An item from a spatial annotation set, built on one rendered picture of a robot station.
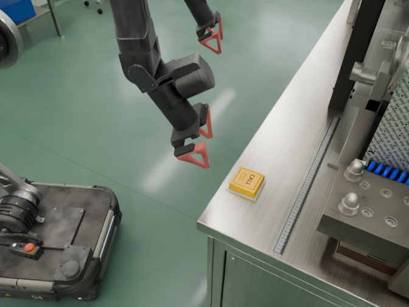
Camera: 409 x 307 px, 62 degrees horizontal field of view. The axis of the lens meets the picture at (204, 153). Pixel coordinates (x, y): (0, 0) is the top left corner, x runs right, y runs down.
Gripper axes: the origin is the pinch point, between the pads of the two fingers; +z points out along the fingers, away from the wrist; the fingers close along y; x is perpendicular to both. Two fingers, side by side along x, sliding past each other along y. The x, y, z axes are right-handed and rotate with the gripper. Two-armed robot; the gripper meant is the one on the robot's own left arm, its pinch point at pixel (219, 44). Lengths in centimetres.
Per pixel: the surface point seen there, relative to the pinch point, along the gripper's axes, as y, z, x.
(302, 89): -1.7, 27.4, -18.6
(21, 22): 180, -23, 200
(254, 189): -51, 16, -4
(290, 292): -69, 34, -6
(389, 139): -49, 14, -36
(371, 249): -69, 22, -26
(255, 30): 237, 105, 28
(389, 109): -48, 7, -37
